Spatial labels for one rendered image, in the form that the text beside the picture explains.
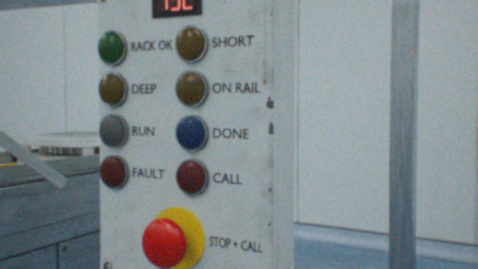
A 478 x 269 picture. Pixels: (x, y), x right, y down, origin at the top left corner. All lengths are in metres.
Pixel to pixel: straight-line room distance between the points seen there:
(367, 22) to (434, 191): 1.16
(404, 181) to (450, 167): 2.26
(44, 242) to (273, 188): 1.06
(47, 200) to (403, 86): 0.93
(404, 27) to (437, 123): 2.29
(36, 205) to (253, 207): 0.96
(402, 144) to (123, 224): 1.16
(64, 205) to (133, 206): 0.92
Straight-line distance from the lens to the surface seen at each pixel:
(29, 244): 1.44
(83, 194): 1.48
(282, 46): 0.47
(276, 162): 0.46
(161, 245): 0.47
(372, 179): 4.01
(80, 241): 1.57
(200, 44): 0.47
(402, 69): 1.60
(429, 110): 3.87
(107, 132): 0.52
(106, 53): 0.52
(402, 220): 1.63
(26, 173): 1.34
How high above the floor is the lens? 0.97
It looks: 3 degrees down
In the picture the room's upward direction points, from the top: straight up
